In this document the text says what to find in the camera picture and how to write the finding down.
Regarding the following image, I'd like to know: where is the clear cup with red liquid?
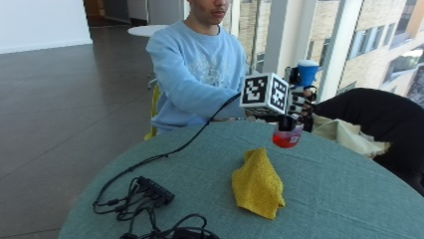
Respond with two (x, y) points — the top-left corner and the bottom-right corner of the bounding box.
(271, 120), (306, 149)

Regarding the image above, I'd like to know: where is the blue cup with white lid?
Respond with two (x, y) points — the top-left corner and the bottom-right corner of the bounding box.
(295, 59), (320, 89)

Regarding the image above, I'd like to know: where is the white cube with black markers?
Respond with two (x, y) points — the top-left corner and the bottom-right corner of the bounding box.
(238, 72), (291, 118)

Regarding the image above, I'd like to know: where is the beige cloth bag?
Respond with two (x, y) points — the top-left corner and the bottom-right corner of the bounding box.
(310, 114), (392, 159)

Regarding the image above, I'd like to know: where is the black jacket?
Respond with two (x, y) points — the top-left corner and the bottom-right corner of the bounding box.
(307, 87), (424, 197)

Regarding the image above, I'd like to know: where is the the person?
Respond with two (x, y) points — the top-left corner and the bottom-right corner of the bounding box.
(145, 0), (248, 136)

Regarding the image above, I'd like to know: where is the yellow cloth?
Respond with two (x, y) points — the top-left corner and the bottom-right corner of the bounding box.
(230, 147), (286, 221)

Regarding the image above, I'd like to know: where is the teal tablecloth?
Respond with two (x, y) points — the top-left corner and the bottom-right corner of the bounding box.
(57, 119), (424, 239)

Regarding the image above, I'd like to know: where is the yellow chair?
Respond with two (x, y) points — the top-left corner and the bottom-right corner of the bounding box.
(143, 79), (162, 141)

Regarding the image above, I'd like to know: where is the white round table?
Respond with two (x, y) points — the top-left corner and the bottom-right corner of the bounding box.
(126, 24), (173, 39)

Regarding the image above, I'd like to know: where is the black USB hub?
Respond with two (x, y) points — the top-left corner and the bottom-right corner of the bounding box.
(135, 175), (177, 206)

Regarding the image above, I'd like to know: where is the black power adapter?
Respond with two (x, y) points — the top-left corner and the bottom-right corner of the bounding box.
(171, 226), (220, 239)

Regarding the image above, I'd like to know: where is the long black glove cable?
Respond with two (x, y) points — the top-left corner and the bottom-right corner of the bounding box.
(92, 92), (242, 215)

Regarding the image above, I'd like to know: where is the tangle of black cables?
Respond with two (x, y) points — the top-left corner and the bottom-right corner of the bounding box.
(92, 177), (210, 239)

